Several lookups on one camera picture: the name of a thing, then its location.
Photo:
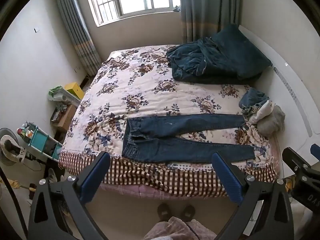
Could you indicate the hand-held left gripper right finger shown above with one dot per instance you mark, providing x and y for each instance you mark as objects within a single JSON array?
[{"x": 227, "y": 177}]

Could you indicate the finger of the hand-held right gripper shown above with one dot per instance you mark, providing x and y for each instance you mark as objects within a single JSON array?
[
  {"x": 316, "y": 152},
  {"x": 295, "y": 158}
]

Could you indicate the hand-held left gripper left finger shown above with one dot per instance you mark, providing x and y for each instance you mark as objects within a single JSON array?
[{"x": 93, "y": 177}]

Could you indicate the blue denim pants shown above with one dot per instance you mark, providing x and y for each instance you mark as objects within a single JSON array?
[{"x": 162, "y": 150}]

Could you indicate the white shoes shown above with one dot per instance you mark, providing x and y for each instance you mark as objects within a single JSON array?
[{"x": 55, "y": 175}]

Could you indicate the crumpled grey cloth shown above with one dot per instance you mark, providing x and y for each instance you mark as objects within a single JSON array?
[{"x": 272, "y": 121}]

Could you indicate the dark slipper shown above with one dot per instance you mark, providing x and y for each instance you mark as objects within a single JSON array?
[
  {"x": 187, "y": 212},
  {"x": 163, "y": 212}
]

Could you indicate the crumpled white cloth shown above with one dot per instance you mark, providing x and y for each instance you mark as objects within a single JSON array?
[{"x": 263, "y": 111}]

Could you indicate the pink mattress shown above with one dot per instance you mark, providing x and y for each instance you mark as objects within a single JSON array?
[{"x": 155, "y": 192}]

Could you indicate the teal storage rack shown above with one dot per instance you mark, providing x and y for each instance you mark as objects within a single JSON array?
[{"x": 42, "y": 140}]

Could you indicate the cardboard box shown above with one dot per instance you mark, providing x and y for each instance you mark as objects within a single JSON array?
[{"x": 63, "y": 117}]

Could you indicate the crumpled blue denim garment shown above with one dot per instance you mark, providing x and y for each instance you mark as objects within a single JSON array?
[{"x": 253, "y": 98}]

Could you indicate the white headboard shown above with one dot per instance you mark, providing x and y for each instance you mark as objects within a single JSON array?
[{"x": 287, "y": 85}]

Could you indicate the straw hand broom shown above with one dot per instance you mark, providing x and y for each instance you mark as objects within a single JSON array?
[{"x": 17, "y": 184}]

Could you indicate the green and white package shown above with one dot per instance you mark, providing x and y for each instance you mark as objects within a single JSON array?
[{"x": 66, "y": 98}]

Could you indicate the standing fan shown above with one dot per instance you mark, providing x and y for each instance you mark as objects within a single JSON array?
[{"x": 10, "y": 147}]

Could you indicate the yellow box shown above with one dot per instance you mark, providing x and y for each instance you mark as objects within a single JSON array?
[{"x": 75, "y": 90}]

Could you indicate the green packet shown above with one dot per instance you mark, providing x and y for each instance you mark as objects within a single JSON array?
[{"x": 56, "y": 91}]

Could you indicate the floral bed blanket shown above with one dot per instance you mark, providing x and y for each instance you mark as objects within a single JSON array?
[{"x": 130, "y": 90}]

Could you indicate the dark blue quilt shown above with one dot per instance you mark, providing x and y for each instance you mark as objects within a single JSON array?
[{"x": 190, "y": 62}]

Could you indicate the dark blue pillow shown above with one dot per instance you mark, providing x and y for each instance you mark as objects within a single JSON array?
[{"x": 240, "y": 47}]

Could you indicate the grey striped curtain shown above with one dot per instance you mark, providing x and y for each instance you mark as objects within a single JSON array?
[
  {"x": 202, "y": 7},
  {"x": 75, "y": 30}
]

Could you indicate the wall switch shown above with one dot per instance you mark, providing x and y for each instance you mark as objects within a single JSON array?
[{"x": 37, "y": 30}]

